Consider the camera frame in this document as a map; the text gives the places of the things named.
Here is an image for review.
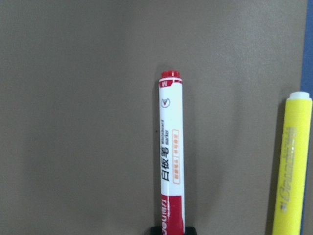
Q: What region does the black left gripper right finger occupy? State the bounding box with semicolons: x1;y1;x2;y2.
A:
185;226;198;235

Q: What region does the red white whiteboard marker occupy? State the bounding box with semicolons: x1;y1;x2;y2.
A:
158;70;185;235

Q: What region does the yellow highlighter pen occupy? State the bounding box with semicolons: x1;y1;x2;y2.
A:
272;92;313;235

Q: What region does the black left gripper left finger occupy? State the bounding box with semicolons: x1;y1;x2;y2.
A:
149;226;160;235

